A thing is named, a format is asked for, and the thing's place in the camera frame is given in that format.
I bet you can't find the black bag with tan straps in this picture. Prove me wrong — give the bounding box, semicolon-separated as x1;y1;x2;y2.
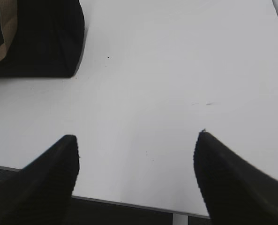
0;0;85;78

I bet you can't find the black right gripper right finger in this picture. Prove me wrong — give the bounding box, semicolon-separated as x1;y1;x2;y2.
194;130;278;225

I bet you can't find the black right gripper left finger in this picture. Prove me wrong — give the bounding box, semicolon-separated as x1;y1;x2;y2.
0;135;80;225

